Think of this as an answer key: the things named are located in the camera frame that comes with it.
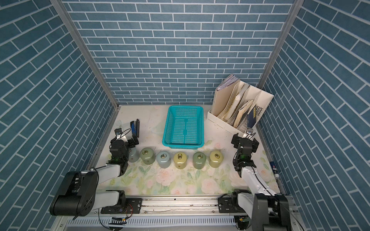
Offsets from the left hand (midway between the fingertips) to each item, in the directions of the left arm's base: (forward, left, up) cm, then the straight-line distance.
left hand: (130, 133), depth 88 cm
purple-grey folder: (+34, -65, +18) cm, 76 cm away
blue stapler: (+14, +4, -11) cm, 18 cm away
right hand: (-3, -71, +3) cm, 71 cm away
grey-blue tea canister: (-15, -22, -5) cm, 27 cm away
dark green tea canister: (-16, -42, -4) cm, 45 cm away
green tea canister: (-13, -12, -4) cm, 18 cm away
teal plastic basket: (+13, -33, -11) cm, 37 cm away
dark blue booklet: (+15, -81, -2) cm, 82 cm away
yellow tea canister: (-15, -31, -4) cm, 35 cm away
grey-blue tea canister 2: (-12, -4, -6) cm, 14 cm away
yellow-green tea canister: (-15, -52, -4) cm, 54 cm away
